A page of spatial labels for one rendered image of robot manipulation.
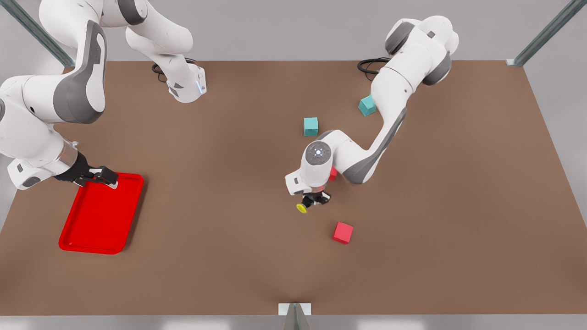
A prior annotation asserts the red plastic tray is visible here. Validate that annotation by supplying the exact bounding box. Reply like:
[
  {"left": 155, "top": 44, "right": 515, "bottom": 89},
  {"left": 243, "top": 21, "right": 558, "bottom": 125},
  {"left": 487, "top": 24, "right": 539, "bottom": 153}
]
[{"left": 58, "top": 172, "right": 144, "bottom": 255}]

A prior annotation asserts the silver frame post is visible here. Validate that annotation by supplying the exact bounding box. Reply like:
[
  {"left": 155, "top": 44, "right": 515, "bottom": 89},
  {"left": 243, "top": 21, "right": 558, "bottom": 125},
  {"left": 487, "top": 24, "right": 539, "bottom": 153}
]
[
  {"left": 278, "top": 302, "right": 312, "bottom": 330},
  {"left": 0, "top": 0, "right": 76, "bottom": 68},
  {"left": 506, "top": 0, "right": 587, "bottom": 67}
]

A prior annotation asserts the black cable loop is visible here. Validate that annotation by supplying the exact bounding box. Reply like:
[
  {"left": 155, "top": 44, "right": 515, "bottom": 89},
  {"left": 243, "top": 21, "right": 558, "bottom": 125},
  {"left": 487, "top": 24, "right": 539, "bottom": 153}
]
[
  {"left": 152, "top": 58, "right": 198, "bottom": 83},
  {"left": 357, "top": 57, "right": 392, "bottom": 81}
]

